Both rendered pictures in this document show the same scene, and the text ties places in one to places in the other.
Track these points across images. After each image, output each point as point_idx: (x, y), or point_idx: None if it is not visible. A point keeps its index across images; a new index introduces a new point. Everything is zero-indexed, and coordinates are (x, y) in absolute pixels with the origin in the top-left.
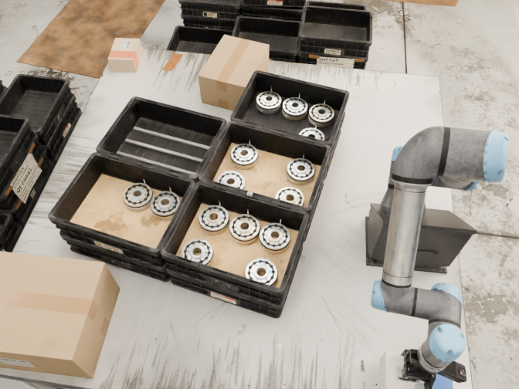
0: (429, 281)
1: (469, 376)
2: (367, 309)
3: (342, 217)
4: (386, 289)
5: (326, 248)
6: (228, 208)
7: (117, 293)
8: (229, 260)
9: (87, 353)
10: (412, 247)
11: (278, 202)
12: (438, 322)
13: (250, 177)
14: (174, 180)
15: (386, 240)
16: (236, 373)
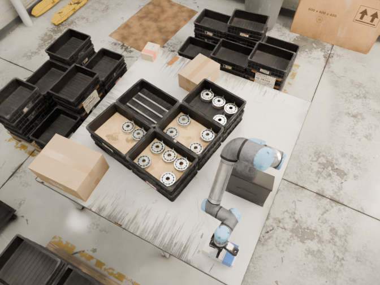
0: (252, 207)
1: (250, 257)
2: None
3: None
4: (207, 202)
5: (208, 176)
6: (166, 145)
7: (107, 168)
8: (157, 169)
9: (85, 190)
10: (221, 188)
11: (186, 149)
12: (222, 224)
13: (182, 132)
14: (145, 125)
15: (232, 181)
16: (145, 219)
